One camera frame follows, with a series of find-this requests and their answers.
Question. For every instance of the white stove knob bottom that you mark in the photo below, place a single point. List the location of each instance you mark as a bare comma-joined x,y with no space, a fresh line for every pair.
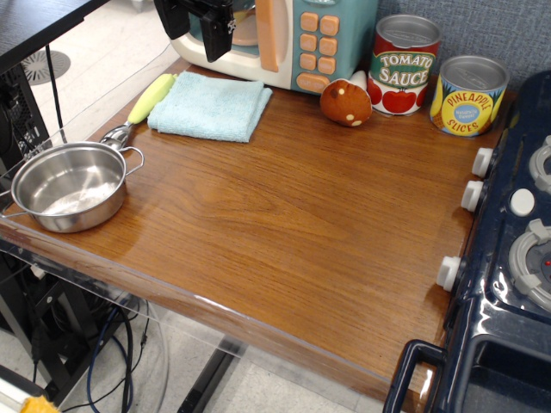
448,272

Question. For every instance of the white stove knob middle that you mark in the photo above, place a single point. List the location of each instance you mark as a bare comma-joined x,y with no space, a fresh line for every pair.
471,195

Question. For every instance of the pineapple slices can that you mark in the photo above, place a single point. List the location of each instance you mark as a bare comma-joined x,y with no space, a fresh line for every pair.
469,92

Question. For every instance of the orange toy plate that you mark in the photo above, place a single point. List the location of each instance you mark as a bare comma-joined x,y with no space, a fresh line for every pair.
245,33

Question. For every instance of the light blue towel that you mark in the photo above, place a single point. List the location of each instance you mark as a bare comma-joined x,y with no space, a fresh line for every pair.
211,108

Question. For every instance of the dark blue toy stove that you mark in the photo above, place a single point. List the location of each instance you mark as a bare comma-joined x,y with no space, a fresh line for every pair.
496,352

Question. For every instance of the black side desk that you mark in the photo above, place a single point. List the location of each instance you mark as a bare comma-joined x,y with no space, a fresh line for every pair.
27,26

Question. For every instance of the white stove knob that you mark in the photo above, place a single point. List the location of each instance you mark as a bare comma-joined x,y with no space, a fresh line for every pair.
482,162
448,272
471,195

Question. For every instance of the green handled metal scoop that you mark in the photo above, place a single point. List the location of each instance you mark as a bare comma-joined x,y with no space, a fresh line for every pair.
150,97

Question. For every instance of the toy microwave oven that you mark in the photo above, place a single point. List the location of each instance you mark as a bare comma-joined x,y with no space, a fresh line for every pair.
302,45

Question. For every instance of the brown plush mushroom toy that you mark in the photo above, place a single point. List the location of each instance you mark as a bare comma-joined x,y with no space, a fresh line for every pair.
346,101

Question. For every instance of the black table leg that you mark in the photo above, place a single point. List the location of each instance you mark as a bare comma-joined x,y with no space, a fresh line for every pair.
207,382

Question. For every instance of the stainless steel pot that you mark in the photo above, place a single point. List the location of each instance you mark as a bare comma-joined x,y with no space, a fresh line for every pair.
74,187

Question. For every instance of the tomato sauce can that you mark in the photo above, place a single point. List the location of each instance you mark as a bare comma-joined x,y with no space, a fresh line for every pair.
403,57

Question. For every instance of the white stove knob top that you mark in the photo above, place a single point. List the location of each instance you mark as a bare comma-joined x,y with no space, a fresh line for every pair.
482,162

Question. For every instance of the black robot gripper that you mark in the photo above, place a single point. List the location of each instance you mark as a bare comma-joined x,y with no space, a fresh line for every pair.
216,18

